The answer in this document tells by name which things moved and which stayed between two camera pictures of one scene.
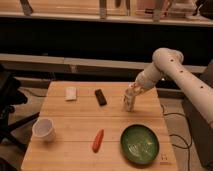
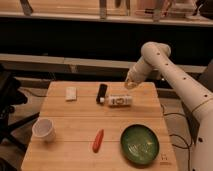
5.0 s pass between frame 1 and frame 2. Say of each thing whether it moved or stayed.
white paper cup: stayed
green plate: stayed
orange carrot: stayed
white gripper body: moved
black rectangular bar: moved
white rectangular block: stayed
